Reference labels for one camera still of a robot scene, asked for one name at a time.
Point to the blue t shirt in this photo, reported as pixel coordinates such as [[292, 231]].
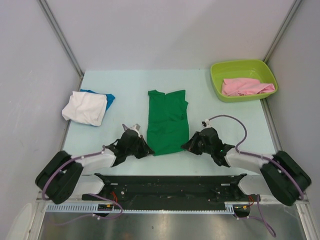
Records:
[[109, 97]]

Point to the white t shirt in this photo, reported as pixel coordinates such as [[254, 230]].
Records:
[[85, 108]]

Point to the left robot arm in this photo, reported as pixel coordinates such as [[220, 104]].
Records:
[[60, 177]]

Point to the right aluminium frame post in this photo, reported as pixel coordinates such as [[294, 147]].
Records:
[[283, 28]]

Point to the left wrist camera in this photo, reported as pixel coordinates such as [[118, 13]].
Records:
[[135, 127]]

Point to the left aluminium frame post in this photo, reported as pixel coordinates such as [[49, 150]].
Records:
[[46, 9]]

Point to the pink t shirt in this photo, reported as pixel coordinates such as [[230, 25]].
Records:
[[235, 87]]

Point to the aluminium frame post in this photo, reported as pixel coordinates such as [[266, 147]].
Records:
[[46, 9], [283, 28]]

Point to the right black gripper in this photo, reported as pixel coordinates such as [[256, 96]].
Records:
[[191, 144]]

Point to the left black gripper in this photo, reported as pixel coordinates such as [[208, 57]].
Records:
[[143, 153]]

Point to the lime green plastic basin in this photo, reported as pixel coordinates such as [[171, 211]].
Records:
[[244, 68]]

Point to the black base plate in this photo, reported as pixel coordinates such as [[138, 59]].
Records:
[[172, 193]]

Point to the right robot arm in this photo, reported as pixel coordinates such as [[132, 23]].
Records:
[[282, 176]]

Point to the green t shirt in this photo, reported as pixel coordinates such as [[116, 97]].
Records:
[[168, 127]]

